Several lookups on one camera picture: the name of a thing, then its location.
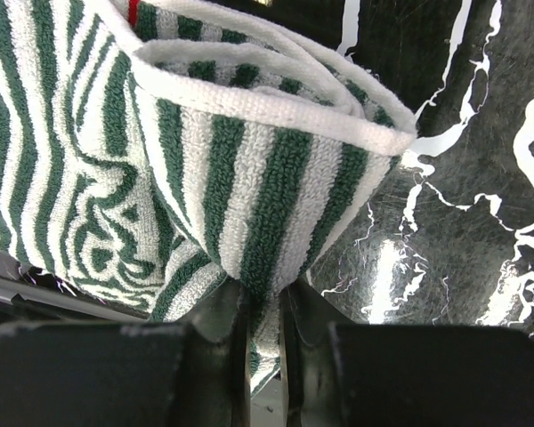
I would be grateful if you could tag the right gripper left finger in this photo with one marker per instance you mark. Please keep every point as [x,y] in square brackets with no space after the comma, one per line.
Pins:
[190,372]

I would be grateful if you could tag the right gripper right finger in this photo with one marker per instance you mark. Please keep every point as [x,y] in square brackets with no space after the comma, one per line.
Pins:
[340,373]

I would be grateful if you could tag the black white striped towel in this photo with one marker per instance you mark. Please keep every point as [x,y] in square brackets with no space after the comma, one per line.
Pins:
[152,150]

